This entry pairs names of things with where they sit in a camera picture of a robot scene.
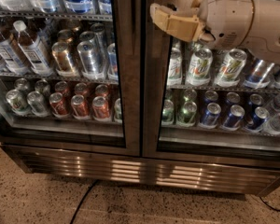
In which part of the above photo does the fridge glass door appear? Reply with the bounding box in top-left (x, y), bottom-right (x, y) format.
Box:
top-left (143, 0), bottom-right (280, 171)
top-left (0, 0), bottom-right (140, 156)

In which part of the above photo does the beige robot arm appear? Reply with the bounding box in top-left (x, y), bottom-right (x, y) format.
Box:
top-left (149, 0), bottom-right (280, 65)

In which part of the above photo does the steel fridge base grille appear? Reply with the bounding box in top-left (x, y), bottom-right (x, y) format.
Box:
top-left (0, 143), bottom-right (280, 197)

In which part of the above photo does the white green can centre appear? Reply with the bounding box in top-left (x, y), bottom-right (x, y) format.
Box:
top-left (186, 49), bottom-right (213, 86)

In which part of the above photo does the white green can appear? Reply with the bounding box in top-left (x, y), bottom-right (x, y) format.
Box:
top-left (186, 49), bottom-right (213, 86)
top-left (215, 49), bottom-right (247, 87)

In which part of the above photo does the white green can right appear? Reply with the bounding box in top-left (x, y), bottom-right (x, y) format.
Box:
top-left (215, 49), bottom-right (247, 87)

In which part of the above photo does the blue can lower left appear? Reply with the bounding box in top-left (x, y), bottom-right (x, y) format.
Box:
top-left (199, 103), bottom-right (221, 129)

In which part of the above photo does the blue can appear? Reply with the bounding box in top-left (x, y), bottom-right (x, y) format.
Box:
top-left (222, 105), bottom-right (245, 130)
top-left (199, 103), bottom-right (221, 129)

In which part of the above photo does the green can lower shelf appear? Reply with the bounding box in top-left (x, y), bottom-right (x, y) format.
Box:
top-left (177, 101), bottom-right (197, 127)

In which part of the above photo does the blue can lower right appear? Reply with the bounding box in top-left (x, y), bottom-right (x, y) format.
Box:
top-left (222, 105), bottom-right (245, 130)

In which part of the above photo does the silver soda can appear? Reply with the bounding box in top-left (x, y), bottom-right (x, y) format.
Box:
top-left (77, 41), bottom-right (104, 79)

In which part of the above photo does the red soda can right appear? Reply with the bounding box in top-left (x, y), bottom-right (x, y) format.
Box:
top-left (92, 96), bottom-right (111, 120)

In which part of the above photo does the red soda can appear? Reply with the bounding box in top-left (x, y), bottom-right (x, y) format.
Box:
top-left (92, 96), bottom-right (111, 120)
top-left (71, 94), bottom-right (91, 119)
top-left (49, 92), bottom-right (70, 118)

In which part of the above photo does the gold soda can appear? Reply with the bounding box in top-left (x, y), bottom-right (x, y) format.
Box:
top-left (52, 41), bottom-right (78, 77)

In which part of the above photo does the red soda can middle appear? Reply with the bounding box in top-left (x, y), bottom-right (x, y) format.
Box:
top-left (71, 94), bottom-right (91, 119)

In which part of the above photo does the red soda can left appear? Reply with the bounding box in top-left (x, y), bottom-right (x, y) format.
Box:
top-left (49, 92), bottom-right (70, 118)

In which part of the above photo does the brown tea bottle right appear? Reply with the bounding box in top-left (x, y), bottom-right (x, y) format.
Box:
top-left (13, 21), bottom-right (53, 77)

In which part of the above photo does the brown tea bottle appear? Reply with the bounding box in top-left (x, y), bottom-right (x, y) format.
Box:
top-left (0, 23), bottom-right (30, 75)
top-left (13, 21), bottom-right (53, 77)

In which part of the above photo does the brown tea bottle left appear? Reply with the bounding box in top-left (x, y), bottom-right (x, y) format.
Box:
top-left (0, 23), bottom-right (30, 75)

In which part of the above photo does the green silver can left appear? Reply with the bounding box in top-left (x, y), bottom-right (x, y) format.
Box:
top-left (6, 90), bottom-right (30, 115)

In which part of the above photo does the black floor cable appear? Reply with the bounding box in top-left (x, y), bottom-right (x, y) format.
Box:
top-left (69, 179), bottom-right (101, 224)

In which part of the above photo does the black cable at right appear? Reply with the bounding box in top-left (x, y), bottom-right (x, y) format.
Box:
top-left (259, 196), bottom-right (280, 213)

